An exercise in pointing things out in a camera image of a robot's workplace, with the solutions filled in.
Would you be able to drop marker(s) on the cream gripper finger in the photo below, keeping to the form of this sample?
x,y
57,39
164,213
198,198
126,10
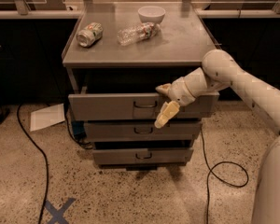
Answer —
x,y
168,111
163,89

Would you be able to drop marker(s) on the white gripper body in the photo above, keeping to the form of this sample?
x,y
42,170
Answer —
x,y
179,92

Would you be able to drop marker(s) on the grey top drawer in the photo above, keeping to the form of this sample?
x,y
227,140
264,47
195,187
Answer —
x,y
126,106

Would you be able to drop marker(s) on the grey drawer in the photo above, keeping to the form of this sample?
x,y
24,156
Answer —
x,y
133,156
126,106
140,131

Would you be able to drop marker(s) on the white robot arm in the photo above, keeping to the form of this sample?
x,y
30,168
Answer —
x,y
219,71

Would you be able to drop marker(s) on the grey metal drawer cabinet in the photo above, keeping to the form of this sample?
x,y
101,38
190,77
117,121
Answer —
x,y
108,67

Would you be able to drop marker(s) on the grey bottom drawer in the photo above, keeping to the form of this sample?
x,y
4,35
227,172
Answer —
x,y
133,156

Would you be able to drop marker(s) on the grey middle drawer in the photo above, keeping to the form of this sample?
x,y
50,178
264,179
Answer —
x,y
140,131

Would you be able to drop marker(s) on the clear plastic bottle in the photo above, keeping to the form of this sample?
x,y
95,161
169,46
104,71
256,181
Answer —
x,y
137,33

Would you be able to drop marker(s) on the white bowl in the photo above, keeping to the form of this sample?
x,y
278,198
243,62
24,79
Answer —
x,y
151,14

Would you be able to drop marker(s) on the blue power box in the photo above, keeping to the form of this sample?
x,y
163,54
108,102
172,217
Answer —
x,y
78,129

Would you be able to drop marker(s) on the crushed soda can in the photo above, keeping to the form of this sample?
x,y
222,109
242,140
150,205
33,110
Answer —
x,y
90,34

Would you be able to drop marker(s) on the white paper sheet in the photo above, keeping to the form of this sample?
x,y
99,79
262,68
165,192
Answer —
x,y
45,117

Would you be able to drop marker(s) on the blue tape cross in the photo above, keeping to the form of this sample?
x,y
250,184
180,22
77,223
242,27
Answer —
x,y
57,214

